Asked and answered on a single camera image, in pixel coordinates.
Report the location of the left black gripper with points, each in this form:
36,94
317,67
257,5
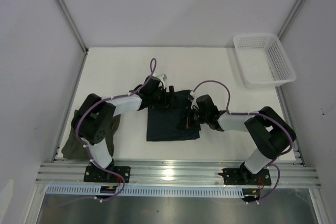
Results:
165,103

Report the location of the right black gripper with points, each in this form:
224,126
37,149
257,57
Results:
187,122

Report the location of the dark teal shorts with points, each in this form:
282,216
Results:
162,125

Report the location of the olive green shorts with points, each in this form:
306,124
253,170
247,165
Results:
74,150

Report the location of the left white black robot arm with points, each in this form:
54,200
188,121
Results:
92,121

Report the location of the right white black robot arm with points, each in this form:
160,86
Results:
272,136

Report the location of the white perforated plastic basket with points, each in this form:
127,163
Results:
262,61

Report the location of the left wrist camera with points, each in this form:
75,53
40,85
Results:
162,77

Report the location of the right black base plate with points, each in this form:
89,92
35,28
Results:
237,176

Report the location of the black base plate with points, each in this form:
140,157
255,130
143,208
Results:
95,175
237,176

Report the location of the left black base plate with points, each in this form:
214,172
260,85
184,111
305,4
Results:
95,175

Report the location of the aluminium mounting rail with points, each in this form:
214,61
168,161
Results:
177,173

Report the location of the slotted grey cable duct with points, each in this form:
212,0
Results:
155,191

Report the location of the left aluminium frame post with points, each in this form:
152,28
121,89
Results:
61,4

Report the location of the aluminium frame post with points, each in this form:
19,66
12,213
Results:
61,4
293,13

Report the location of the right aluminium frame post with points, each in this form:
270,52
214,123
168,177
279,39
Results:
293,13

